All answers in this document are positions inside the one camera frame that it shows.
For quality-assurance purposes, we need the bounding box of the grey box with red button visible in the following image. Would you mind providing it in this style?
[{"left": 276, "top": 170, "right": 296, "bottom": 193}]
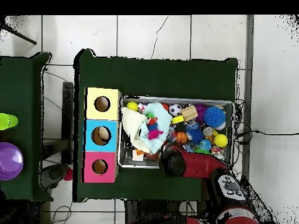
[{"left": 40, "top": 163, "right": 74, "bottom": 190}]

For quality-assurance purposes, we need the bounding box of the light blue waffle cloth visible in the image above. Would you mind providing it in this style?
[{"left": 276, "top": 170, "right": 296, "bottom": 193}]
[{"left": 138, "top": 101, "right": 173, "bottom": 155}]

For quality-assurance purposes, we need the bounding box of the black rod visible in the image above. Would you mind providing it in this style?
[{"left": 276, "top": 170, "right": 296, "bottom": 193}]
[{"left": 0, "top": 23, "right": 37, "bottom": 46}]

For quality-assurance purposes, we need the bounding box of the small soccer ball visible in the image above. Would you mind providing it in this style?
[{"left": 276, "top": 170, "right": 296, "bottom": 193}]
[{"left": 168, "top": 103, "right": 183, "bottom": 117}]

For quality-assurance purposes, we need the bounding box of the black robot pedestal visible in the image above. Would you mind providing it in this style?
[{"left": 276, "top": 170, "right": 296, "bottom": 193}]
[{"left": 124, "top": 199, "right": 187, "bottom": 224}]

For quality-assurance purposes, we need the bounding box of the cream waffle cloth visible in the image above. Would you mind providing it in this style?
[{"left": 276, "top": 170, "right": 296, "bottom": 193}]
[{"left": 120, "top": 107, "right": 155, "bottom": 153}]

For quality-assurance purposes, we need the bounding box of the shallow clear mesh bin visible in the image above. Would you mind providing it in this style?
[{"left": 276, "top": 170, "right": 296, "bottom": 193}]
[{"left": 117, "top": 95, "right": 235, "bottom": 172}]

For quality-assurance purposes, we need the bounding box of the large blue spiky ball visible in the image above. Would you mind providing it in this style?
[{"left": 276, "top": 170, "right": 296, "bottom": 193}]
[{"left": 203, "top": 106, "right": 227, "bottom": 128}]

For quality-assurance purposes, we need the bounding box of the small basketball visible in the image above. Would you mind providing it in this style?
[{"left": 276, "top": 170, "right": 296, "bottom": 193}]
[{"left": 175, "top": 131, "right": 189, "bottom": 145}]

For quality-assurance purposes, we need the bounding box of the purple plastic bowl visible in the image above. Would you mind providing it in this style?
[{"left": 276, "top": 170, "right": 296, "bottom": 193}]
[{"left": 0, "top": 142, "right": 24, "bottom": 181}]

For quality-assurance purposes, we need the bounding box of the dark green table cloth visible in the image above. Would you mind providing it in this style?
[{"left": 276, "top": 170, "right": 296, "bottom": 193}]
[
  {"left": 72, "top": 48, "right": 239, "bottom": 203},
  {"left": 0, "top": 51, "right": 54, "bottom": 202}
]

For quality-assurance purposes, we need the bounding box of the yellow plastic ball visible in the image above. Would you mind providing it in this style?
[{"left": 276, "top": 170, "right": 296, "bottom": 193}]
[
  {"left": 126, "top": 101, "right": 139, "bottom": 112},
  {"left": 213, "top": 134, "right": 228, "bottom": 148}
]

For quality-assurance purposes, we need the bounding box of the multicolour spiky caterpillar toy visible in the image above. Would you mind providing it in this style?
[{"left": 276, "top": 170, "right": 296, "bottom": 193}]
[{"left": 145, "top": 111, "right": 164, "bottom": 141}]

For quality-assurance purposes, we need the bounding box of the lime green cup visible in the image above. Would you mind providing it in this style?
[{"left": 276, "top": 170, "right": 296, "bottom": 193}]
[{"left": 0, "top": 113, "right": 19, "bottom": 131}]

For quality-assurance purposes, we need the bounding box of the wooden box with three holes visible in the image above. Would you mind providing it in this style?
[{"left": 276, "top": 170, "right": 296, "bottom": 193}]
[{"left": 81, "top": 87, "right": 122, "bottom": 183}]

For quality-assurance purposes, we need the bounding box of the striped wooden block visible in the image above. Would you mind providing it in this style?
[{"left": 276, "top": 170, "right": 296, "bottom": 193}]
[{"left": 180, "top": 105, "right": 199, "bottom": 122}]

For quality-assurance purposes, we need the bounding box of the black power cable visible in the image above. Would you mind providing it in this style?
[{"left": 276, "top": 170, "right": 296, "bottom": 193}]
[{"left": 234, "top": 129, "right": 299, "bottom": 144}]

